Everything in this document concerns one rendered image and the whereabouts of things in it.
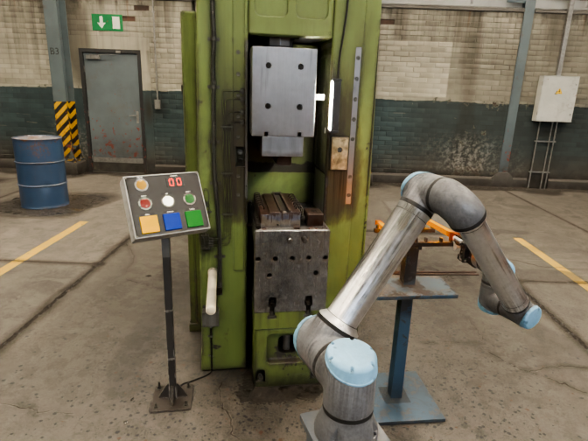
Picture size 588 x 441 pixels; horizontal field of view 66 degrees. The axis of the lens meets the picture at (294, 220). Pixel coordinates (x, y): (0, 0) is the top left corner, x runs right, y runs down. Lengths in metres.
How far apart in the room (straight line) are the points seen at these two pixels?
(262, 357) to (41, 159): 4.60
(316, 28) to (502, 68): 6.70
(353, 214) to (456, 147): 6.27
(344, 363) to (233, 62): 1.53
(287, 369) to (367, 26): 1.83
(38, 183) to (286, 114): 4.75
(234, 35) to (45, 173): 4.55
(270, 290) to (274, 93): 0.97
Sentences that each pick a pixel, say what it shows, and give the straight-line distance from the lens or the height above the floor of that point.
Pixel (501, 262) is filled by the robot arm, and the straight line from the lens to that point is 1.58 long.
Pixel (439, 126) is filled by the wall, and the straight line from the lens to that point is 8.52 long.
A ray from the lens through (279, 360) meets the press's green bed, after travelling 2.58.
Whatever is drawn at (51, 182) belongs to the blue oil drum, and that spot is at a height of 0.34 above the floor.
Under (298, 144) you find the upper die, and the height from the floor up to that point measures 1.33.
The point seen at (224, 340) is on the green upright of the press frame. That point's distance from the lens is 2.68.
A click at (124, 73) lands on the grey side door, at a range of 8.75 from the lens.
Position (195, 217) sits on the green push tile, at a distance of 2.08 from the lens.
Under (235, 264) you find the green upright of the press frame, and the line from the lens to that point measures 2.48.
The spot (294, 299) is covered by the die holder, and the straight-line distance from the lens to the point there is 2.37.
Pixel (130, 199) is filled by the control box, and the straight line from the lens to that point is 2.04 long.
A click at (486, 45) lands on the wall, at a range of 8.74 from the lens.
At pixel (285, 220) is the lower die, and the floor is 0.95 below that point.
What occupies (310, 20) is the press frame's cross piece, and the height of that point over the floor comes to 1.90.
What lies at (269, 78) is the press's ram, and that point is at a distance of 2.16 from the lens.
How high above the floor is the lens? 1.58
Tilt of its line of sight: 16 degrees down
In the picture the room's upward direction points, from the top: 2 degrees clockwise
